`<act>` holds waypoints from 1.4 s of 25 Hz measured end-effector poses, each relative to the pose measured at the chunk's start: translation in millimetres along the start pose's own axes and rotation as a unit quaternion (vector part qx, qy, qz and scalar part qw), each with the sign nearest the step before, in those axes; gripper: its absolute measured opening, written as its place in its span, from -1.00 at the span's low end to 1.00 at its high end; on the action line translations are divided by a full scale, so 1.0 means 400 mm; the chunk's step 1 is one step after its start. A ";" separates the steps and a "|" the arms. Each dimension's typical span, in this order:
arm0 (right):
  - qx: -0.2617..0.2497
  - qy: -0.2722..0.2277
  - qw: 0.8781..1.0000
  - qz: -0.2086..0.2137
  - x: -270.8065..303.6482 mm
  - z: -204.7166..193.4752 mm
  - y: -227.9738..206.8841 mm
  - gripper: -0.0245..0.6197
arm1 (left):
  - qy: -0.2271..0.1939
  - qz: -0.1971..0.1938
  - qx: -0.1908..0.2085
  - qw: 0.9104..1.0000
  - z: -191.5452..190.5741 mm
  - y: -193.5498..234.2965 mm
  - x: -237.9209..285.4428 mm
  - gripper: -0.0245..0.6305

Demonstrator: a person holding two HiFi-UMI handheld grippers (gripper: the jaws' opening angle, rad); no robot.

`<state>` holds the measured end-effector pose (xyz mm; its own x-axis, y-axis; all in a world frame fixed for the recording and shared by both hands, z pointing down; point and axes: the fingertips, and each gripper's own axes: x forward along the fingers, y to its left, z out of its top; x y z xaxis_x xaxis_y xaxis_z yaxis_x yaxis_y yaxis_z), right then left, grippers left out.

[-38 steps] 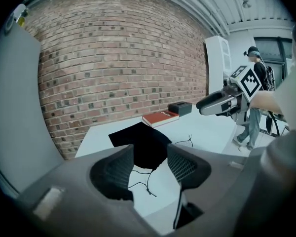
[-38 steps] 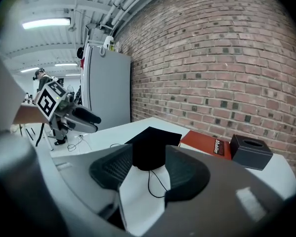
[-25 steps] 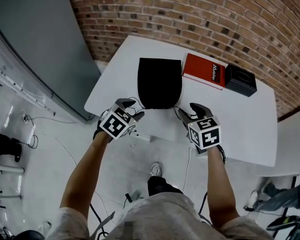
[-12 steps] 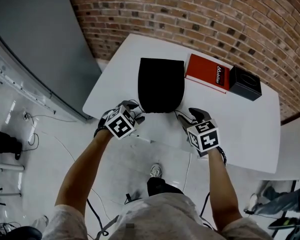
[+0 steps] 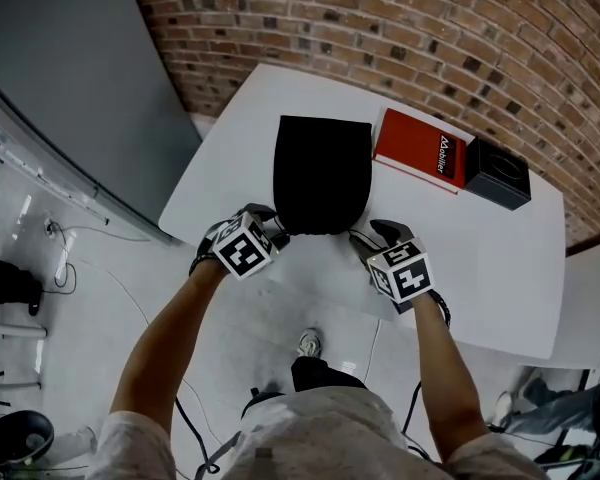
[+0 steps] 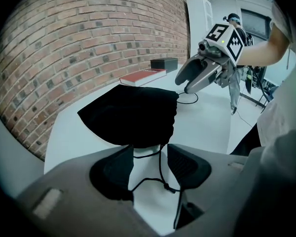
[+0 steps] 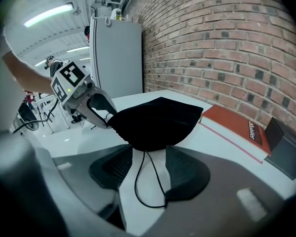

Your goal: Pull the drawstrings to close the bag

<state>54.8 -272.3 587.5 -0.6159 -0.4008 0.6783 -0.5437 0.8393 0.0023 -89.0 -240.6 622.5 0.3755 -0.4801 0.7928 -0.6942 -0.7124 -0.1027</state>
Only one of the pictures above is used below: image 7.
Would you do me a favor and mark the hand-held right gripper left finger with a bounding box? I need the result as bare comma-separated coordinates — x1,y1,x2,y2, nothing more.
53,144,133,231

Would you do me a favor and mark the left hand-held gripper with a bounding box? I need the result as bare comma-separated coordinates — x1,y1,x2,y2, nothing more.
50,61,118,129

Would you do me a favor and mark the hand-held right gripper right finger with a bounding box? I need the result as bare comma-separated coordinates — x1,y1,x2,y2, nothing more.
138,145,287,237

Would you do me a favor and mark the black drawstring bag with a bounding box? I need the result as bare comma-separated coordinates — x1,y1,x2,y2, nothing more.
108,96,204,208

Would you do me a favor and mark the person's left forearm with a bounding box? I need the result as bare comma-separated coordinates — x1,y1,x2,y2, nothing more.
1,50,59,96

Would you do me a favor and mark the tall grey refrigerator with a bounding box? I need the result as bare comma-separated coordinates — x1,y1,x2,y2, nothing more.
89,15,144,99

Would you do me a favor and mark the ceiling tube light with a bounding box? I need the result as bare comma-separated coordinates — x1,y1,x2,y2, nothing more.
23,3,74,28
66,45,90,54

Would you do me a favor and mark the red book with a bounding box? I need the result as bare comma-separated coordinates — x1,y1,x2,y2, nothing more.
198,104,272,165

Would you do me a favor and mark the black square box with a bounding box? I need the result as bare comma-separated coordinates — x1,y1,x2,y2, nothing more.
263,117,296,181

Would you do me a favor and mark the white cylindrical device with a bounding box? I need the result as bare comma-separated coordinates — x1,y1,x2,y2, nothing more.
110,7,122,21

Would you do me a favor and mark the person's grey t-shirt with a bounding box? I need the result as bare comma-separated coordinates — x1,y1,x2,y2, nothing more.
0,25,15,59

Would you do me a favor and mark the white metal frame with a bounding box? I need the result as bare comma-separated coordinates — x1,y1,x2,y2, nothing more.
36,94,71,133

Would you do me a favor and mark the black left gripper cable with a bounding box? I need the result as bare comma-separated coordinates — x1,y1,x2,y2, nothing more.
13,98,60,133

